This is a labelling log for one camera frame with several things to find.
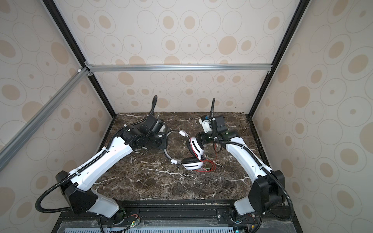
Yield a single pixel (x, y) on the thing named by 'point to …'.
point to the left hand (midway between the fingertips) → (170, 142)
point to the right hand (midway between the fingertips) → (199, 136)
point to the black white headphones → (194, 150)
